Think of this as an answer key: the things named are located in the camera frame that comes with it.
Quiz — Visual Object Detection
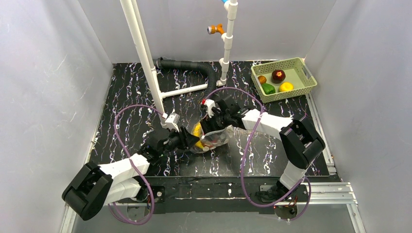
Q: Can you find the yellow fake banana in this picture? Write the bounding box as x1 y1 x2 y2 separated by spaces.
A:
191 122 206 151

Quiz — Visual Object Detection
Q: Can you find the clear zip top bag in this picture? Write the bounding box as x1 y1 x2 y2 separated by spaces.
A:
187 122 256 154

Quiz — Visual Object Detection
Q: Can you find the green fake pepper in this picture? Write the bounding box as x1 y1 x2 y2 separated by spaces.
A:
261 83 276 95

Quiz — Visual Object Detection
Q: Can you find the orange brown fake bread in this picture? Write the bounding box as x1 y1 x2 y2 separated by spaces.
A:
258 75 267 84

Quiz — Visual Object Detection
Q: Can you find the red fake fruit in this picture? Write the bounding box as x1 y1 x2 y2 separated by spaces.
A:
271 69 286 84

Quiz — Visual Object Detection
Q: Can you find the yellow fake lemon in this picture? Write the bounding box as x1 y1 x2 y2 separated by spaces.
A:
279 82 294 92

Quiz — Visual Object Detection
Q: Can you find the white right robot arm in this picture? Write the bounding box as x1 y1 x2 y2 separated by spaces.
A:
200 98 326 192

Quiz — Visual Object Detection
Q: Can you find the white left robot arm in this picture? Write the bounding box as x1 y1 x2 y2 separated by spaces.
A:
62 127 202 220

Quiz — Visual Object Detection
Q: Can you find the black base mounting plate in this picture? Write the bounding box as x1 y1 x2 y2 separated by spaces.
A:
116 176 308 214

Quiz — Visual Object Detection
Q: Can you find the pale green perforated basket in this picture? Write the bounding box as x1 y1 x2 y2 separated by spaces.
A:
251 58 317 103

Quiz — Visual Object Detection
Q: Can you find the orange spigot valve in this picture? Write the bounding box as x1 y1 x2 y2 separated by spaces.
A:
207 24 225 35

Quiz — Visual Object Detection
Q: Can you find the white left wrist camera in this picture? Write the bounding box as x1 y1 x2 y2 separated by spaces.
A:
161 113 180 132

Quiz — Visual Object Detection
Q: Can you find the black corrugated hose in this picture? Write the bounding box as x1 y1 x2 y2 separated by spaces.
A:
155 57 218 94

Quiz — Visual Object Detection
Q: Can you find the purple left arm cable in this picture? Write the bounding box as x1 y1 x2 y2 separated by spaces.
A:
107 104 168 226

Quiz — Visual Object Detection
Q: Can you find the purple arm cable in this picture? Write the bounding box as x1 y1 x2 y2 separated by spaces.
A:
204 86 312 222
107 104 168 226

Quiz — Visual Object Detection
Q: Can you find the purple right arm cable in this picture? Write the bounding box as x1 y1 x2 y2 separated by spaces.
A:
204 86 312 222

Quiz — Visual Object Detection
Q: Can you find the white PVC pipe frame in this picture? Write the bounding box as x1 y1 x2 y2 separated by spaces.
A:
120 0 238 123

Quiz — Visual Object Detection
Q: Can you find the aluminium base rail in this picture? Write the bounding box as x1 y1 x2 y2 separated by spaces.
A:
59 182 368 233

